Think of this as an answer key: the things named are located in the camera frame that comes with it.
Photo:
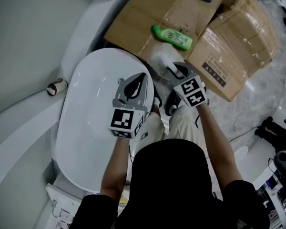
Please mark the black bundle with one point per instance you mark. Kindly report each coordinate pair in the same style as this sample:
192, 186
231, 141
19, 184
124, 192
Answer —
274, 132

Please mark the cardboard box with dark label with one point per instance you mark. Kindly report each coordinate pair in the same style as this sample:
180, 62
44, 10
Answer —
228, 63

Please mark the person's left black shoe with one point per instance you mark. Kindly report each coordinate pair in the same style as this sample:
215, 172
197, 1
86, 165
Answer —
158, 93

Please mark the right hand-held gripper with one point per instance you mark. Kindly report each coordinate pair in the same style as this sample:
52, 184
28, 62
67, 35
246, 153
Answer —
193, 92

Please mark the person's left leg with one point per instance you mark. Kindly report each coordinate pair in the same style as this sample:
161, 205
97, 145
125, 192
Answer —
155, 111

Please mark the person's black shirt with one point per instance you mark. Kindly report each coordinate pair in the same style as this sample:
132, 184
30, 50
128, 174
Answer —
171, 190

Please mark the green plastic bottle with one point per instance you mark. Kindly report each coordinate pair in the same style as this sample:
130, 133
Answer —
176, 37

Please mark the person's left forearm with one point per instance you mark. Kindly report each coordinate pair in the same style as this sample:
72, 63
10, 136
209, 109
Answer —
114, 170

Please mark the white fluffy duster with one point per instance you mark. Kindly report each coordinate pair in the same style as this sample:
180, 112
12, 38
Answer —
160, 56

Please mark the large flat cardboard box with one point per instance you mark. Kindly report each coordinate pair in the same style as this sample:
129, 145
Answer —
145, 15

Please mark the chrome rail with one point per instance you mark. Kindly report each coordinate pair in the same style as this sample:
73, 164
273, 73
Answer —
54, 209

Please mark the white counter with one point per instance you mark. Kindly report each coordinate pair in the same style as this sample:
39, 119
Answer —
259, 159

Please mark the white bathtub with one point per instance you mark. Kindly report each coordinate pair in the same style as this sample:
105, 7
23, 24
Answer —
85, 104

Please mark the brown and white roll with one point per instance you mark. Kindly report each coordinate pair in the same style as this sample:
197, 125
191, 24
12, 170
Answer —
56, 87

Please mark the person's beige shorts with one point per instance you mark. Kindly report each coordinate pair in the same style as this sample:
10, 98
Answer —
181, 128

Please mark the white cabinet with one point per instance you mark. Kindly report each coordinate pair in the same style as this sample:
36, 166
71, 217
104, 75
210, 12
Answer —
62, 199

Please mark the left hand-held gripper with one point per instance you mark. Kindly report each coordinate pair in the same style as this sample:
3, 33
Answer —
121, 118

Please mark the gray round device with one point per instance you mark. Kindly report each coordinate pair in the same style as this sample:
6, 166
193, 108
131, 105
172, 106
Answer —
284, 162

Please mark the person's black shoe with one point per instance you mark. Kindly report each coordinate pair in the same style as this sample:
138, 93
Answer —
172, 101
158, 93

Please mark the person's right black shoe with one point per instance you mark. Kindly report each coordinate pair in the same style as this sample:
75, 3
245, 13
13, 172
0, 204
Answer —
172, 101

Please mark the taped wrinkled cardboard box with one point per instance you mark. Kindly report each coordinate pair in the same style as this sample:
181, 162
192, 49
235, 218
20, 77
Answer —
248, 25

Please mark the person's right forearm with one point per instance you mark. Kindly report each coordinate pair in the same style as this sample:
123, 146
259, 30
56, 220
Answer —
219, 147

